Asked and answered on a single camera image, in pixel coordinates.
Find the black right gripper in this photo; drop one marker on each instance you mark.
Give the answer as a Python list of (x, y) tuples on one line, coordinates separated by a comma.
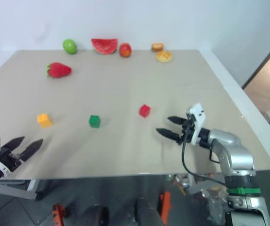
[(188, 129)]

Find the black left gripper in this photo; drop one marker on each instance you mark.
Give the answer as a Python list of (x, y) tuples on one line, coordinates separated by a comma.
[(8, 160)]

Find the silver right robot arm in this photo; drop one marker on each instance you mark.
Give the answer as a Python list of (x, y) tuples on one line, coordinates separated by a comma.
[(233, 150)]

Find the red cube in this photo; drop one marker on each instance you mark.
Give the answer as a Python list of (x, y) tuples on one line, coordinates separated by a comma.
[(144, 110)]

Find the yellow-orange cube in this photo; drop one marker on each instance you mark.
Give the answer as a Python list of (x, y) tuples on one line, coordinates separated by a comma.
[(44, 120)]

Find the beige table mat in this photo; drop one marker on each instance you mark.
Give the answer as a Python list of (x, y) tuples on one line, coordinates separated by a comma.
[(125, 146)]

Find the clutter pile under table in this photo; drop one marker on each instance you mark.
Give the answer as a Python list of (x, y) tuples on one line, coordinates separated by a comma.
[(196, 186)]

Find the yellow toy waffle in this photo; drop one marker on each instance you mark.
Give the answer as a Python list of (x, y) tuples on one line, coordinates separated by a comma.
[(164, 56)]

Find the orange clamp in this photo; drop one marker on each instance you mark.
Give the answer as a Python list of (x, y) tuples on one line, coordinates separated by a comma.
[(166, 207), (58, 214)]

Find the green cube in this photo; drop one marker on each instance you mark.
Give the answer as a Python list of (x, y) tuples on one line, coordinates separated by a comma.
[(94, 121)]

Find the white table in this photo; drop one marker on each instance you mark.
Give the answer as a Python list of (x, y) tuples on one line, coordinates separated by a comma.
[(231, 75)]

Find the toy burger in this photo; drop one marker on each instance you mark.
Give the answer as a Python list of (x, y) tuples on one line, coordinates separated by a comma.
[(157, 47)]

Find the red toy strawberry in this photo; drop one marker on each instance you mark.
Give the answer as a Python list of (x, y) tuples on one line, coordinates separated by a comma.
[(59, 70)]

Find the red toy peach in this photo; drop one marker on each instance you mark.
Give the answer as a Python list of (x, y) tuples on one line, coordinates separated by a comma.
[(125, 50)]

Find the toy watermelon slice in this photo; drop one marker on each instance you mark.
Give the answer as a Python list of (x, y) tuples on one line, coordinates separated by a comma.
[(104, 46)]

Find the green toy apple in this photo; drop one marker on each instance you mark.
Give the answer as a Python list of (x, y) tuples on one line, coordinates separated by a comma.
[(69, 46)]

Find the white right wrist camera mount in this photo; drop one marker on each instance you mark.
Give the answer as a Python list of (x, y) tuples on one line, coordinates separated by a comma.
[(198, 117)]

